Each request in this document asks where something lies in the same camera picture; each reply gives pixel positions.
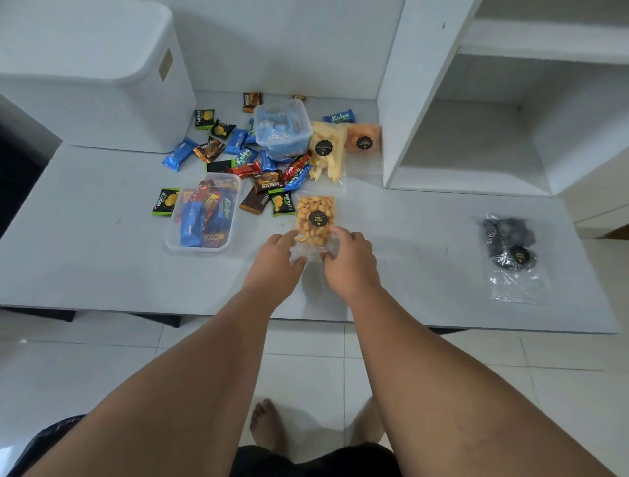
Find person's right hand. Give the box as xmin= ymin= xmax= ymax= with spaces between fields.
xmin=321 ymin=226 xmax=383 ymax=308

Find person's left hand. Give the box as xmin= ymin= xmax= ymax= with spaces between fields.
xmin=244 ymin=230 xmax=309 ymax=311

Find clear bag of orange nuts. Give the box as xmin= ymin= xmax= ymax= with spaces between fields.
xmin=293 ymin=195 xmax=338 ymax=264

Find person's right forearm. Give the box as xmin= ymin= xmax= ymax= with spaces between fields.
xmin=344 ymin=287 xmax=617 ymax=477

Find person's left forearm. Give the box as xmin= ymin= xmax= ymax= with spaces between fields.
xmin=22 ymin=287 xmax=305 ymax=477

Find scattered pile of snack packets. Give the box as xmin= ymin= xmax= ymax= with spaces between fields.
xmin=151 ymin=92 xmax=356 ymax=218

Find clear bag of yellow chips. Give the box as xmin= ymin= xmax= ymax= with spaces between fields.
xmin=307 ymin=120 xmax=351 ymax=195

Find heap of mixed wafer packets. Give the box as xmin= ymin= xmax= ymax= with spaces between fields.
xmin=173 ymin=179 xmax=239 ymax=248

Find clear plastic tub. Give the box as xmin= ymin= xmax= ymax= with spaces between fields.
xmin=253 ymin=99 xmax=314 ymax=162

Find clear bag of orange crackers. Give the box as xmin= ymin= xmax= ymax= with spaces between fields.
xmin=344 ymin=123 xmax=383 ymax=159

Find heap of blue packets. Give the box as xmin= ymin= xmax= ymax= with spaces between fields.
xmin=257 ymin=110 xmax=306 ymax=159

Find clear rectangular plastic container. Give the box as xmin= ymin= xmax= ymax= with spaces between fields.
xmin=164 ymin=172 xmax=243 ymax=254

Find person's right foot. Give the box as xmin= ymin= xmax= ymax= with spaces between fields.
xmin=346 ymin=397 xmax=387 ymax=448

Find person's foot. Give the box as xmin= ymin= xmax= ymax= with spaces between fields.
xmin=249 ymin=398 xmax=289 ymax=456
xmin=346 ymin=397 xmax=387 ymax=448

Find person's left foot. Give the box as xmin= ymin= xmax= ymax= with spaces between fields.
xmin=249 ymin=398 xmax=289 ymax=456

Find clear bag of dark cookies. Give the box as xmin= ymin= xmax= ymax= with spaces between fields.
xmin=479 ymin=214 xmax=549 ymax=305

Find white shelf unit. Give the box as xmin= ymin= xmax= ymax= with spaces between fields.
xmin=377 ymin=0 xmax=629 ymax=241

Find black shorts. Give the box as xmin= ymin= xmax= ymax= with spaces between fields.
xmin=229 ymin=442 xmax=402 ymax=477

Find white lidded storage box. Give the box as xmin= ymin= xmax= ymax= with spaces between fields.
xmin=0 ymin=0 xmax=197 ymax=154

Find black plastic bag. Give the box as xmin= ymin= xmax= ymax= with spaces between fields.
xmin=5 ymin=415 xmax=87 ymax=477

